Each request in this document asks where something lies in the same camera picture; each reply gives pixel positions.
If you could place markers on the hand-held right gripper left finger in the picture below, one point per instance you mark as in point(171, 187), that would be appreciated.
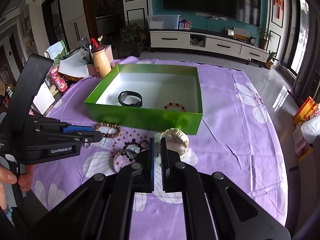
point(151, 166)

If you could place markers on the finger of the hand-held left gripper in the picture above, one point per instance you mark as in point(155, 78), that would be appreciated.
point(80, 129)
point(92, 137)

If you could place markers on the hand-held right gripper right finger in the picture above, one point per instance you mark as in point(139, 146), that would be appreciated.
point(163, 166)

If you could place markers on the silver bangle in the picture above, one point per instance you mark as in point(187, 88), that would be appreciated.
point(114, 163)

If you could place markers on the green cardboard box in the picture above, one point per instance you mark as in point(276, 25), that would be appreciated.
point(140, 120)

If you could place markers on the person's left hand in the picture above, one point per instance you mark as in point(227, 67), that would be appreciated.
point(10, 176)

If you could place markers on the white card sheet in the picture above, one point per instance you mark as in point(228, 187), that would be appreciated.
point(43, 98)

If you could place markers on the red drink can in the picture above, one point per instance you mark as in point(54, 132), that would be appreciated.
point(61, 84)
point(53, 72)

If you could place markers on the cream wristwatch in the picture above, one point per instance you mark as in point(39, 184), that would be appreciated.
point(180, 137)

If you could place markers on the green and white paper bag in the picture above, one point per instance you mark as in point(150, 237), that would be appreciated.
point(58, 51)

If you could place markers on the white paper sheet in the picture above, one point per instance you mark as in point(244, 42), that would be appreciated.
point(72, 66)

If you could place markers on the black wristband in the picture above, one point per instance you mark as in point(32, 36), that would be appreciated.
point(136, 104)

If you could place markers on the pen holder with pens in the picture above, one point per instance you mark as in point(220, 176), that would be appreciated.
point(86, 56)

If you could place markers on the grey remote control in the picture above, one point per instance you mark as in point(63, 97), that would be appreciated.
point(84, 43)

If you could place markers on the yellow bear bottle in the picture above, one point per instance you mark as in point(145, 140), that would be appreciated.
point(101, 62)

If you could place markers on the purple floral tablecloth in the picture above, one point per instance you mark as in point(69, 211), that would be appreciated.
point(225, 130)

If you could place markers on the bushy dark potted plant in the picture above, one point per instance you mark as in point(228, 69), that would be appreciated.
point(132, 33)

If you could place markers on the white tv cabinet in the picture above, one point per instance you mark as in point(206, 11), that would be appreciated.
point(175, 40)

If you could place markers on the translucent storage box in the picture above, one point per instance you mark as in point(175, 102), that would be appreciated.
point(162, 22)

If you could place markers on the grey chair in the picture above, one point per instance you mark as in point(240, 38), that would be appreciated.
point(307, 192)

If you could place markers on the small potted plant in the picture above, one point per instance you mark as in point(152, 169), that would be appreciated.
point(270, 61)

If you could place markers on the orange shopping bag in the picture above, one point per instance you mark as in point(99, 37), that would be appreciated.
point(303, 111)

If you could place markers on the white plastic bag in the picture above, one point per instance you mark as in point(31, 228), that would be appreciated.
point(311, 130)

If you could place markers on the small alarm clock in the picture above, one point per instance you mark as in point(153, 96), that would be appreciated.
point(253, 40)

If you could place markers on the white desk calendar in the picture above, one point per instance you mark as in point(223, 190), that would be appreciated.
point(242, 32)

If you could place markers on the tall potted plant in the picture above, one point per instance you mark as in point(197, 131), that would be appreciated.
point(263, 38)

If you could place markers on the grey curtain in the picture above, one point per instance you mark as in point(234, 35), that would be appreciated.
point(306, 75)

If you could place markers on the black television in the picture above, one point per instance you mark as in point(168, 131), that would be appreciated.
point(212, 0)

